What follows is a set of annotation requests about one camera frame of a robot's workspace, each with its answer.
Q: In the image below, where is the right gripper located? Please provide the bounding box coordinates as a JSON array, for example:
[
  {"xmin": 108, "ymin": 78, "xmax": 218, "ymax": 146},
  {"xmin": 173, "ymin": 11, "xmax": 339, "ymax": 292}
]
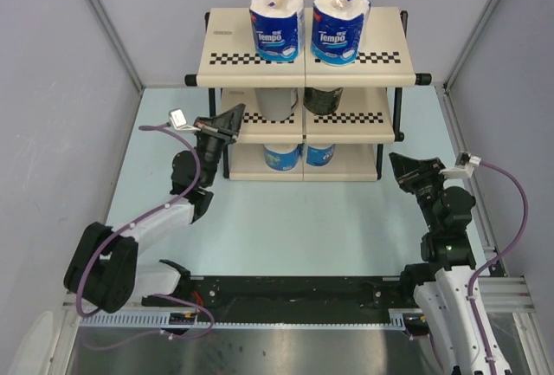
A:
[{"xmin": 388, "ymin": 152, "xmax": 448, "ymax": 230}]

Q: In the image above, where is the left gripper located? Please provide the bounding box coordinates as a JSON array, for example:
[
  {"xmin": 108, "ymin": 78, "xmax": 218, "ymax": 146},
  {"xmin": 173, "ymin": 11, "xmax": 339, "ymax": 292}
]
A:
[{"xmin": 192, "ymin": 104, "xmax": 245, "ymax": 186}]

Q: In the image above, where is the grey paper roll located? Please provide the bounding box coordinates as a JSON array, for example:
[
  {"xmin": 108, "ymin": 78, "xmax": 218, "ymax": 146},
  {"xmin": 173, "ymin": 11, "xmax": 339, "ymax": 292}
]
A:
[{"xmin": 254, "ymin": 87, "xmax": 299, "ymax": 121}]

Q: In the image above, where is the light blue paper roll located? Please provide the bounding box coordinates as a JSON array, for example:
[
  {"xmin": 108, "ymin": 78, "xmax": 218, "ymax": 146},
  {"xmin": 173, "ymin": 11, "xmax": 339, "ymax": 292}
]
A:
[
  {"xmin": 263, "ymin": 144, "xmax": 302, "ymax": 171},
  {"xmin": 305, "ymin": 144, "xmax": 336, "ymax": 167}
]

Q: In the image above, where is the beige three-tier shelf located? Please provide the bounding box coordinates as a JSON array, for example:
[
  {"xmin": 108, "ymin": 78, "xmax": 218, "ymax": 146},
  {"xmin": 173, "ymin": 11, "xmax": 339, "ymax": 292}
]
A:
[{"xmin": 184, "ymin": 7, "xmax": 432, "ymax": 182}]

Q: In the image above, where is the dark green paper roll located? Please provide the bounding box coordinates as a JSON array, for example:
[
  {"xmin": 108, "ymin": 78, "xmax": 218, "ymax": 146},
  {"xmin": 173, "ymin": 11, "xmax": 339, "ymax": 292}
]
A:
[{"xmin": 303, "ymin": 87, "xmax": 344, "ymax": 115}]

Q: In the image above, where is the Tempo dark blue paper roll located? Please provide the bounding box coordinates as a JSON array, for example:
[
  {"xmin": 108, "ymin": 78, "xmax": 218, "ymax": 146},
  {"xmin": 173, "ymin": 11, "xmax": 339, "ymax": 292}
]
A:
[{"xmin": 249, "ymin": 0, "xmax": 305, "ymax": 62}]

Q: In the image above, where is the dark blue paper roll front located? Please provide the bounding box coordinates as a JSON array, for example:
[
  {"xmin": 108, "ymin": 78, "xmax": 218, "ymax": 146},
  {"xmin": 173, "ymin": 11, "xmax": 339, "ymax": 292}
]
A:
[{"xmin": 311, "ymin": 0, "xmax": 371, "ymax": 66}]

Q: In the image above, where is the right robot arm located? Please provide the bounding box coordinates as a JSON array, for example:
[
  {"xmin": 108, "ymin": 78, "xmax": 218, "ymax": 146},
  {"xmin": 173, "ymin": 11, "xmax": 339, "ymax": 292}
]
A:
[{"xmin": 389, "ymin": 152, "xmax": 512, "ymax": 374}]

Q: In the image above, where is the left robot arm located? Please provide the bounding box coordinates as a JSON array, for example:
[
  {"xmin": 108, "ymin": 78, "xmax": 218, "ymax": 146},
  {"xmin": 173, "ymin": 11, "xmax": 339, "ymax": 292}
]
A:
[{"xmin": 63, "ymin": 103, "xmax": 246, "ymax": 318}]

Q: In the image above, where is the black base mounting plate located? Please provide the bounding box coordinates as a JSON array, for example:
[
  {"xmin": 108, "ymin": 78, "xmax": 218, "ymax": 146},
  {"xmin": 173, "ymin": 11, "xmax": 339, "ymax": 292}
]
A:
[{"xmin": 141, "ymin": 274, "xmax": 434, "ymax": 307}]

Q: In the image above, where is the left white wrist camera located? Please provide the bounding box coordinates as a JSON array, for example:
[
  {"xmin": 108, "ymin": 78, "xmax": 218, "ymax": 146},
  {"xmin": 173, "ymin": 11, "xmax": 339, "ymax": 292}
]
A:
[{"xmin": 168, "ymin": 108, "xmax": 198, "ymax": 133}]

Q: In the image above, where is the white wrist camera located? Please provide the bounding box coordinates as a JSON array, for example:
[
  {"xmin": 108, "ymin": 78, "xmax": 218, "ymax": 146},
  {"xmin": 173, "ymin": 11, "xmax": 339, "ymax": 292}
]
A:
[
  {"xmin": 168, "ymin": 108, "xmax": 198, "ymax": 133},
  {"xmin": 440, "ymin": 152, "xmax": 481, "ymax": 179}
]

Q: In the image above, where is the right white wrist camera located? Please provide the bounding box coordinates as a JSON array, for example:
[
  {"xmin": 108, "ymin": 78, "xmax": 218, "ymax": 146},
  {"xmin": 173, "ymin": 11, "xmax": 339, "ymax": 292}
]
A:
[{"xmin": 440, "ymin": 152, "xmax": 481, "ymax": 179}]

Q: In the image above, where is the white slotted cable duct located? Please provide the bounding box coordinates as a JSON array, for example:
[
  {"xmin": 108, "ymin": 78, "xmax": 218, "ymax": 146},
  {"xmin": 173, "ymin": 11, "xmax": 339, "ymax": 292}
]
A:
[{"xmin": 81, "ymin": 309, "xmax": 428, "ymax": 331}]

